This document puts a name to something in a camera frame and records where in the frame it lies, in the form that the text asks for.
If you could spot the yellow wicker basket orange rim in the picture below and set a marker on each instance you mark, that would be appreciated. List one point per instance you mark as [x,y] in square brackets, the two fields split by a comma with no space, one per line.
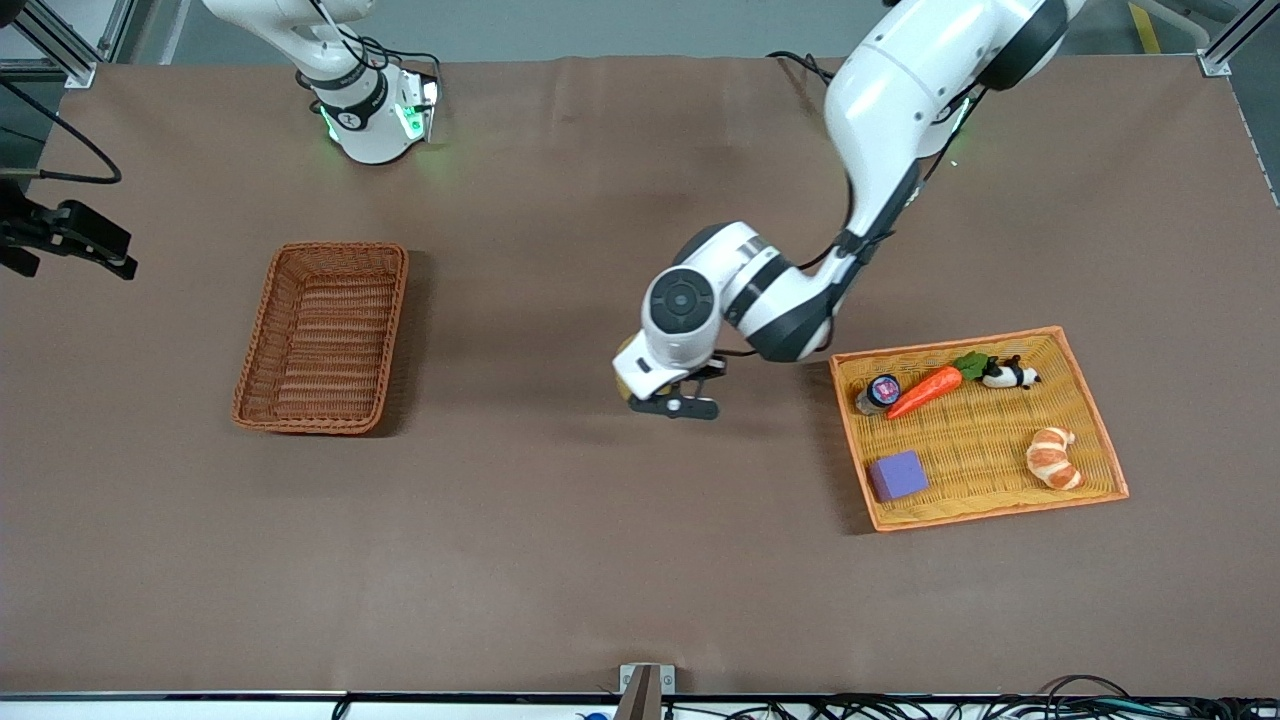
[980,450]

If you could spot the black white panda figurine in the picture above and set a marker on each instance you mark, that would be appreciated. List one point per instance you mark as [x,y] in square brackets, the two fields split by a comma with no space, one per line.
[1010,375]

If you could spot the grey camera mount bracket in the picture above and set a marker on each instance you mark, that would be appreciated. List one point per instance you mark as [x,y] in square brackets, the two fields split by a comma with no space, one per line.
[645,690]

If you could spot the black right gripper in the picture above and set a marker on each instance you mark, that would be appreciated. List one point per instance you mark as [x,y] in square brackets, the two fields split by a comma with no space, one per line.
[22,228]

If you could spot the purple foam cube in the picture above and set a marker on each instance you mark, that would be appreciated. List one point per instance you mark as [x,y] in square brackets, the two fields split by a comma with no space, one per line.
[897,476]

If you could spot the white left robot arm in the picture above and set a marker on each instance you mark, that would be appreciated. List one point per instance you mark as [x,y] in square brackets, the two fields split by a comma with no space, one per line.
[890,110]

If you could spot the small jar colourful lid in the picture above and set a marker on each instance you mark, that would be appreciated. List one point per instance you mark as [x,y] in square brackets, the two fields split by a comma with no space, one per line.
[878,393]

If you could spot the aluminium frame post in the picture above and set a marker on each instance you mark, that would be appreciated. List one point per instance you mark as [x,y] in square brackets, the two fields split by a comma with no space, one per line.
[60,40]
[1235,40]

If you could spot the orange toy carrot green leaves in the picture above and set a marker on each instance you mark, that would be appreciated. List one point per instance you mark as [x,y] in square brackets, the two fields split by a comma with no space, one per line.
[930,388]

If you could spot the brown wicker basket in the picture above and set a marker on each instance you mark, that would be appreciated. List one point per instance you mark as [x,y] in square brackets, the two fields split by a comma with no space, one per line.
[325,340]

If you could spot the toy croissant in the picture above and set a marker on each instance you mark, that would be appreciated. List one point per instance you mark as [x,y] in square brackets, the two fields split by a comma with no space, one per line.
[1053,460]

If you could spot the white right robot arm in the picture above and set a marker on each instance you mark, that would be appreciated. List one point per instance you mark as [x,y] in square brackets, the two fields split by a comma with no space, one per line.
[350,100]

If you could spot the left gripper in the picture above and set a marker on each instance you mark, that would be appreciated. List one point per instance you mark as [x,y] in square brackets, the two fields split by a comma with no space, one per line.
[707,372]

